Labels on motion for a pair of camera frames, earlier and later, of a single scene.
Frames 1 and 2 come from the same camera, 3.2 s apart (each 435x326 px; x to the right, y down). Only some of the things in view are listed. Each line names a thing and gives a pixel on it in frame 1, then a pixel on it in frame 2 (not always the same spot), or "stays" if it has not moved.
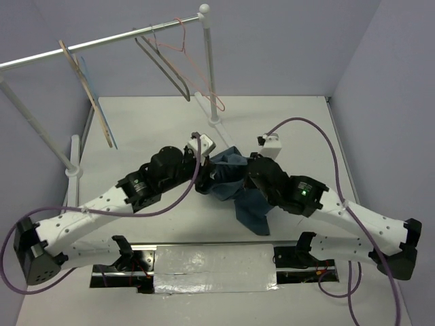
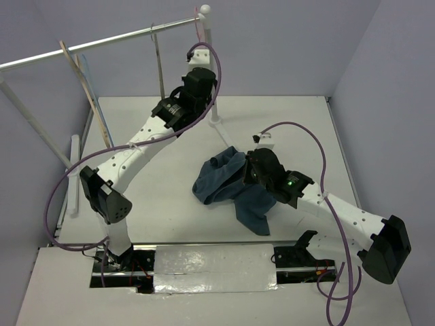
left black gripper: (203, 171) -> (209, 100)
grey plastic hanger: (155, 48) -> (155, 40)
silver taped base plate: (219, 267) stays
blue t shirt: (228, 183) stays
